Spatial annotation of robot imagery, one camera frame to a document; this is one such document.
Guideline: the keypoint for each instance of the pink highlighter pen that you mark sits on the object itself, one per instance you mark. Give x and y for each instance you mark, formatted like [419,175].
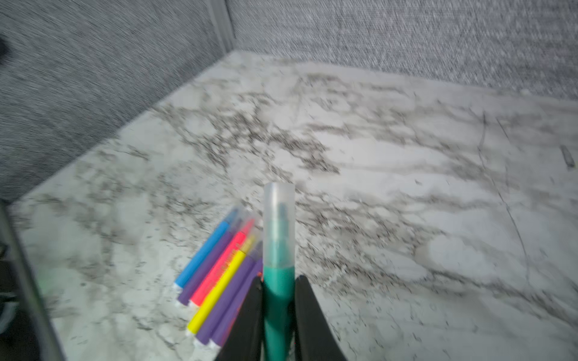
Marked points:
[236,241]

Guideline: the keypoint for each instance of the blue highlighter pen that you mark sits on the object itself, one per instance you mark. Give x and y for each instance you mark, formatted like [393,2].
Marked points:
[206,248]

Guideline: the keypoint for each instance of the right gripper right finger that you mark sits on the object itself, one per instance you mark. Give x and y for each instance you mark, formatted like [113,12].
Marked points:
[313,337]

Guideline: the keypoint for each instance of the purple highlighter pen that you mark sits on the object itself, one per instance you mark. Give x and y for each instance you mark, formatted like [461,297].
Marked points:
[230,292]
[207,264]
[221,333]

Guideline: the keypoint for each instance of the yellow highlighter pen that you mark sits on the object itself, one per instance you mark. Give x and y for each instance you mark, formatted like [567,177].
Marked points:
[234,261]

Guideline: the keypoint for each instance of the clear green pen cap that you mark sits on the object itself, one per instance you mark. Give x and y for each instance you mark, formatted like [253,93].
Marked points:
[279,225]

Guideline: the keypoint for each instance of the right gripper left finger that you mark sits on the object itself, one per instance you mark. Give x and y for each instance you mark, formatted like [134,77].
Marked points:
[246,335]

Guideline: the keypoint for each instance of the green highlighter pen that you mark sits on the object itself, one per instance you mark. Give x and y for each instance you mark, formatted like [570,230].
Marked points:
[278,292]

